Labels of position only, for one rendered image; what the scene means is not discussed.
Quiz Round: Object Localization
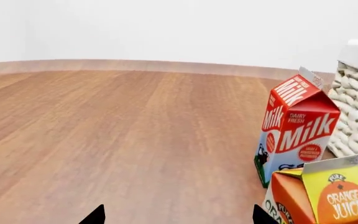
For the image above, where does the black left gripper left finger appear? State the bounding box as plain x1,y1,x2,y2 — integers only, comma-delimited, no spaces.
78,203,106,224

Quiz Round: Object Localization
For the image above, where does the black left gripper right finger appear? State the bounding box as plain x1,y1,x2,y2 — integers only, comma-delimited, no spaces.
253,203,280,224

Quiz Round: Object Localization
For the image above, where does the white woven basket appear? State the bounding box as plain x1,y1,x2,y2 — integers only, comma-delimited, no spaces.
327,39,358,187

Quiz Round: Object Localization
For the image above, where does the orange juice carton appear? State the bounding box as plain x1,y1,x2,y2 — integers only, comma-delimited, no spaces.
262,153,358,224

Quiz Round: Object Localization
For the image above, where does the red white milk carton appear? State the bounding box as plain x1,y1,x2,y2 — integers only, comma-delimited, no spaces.
253,66,341,189

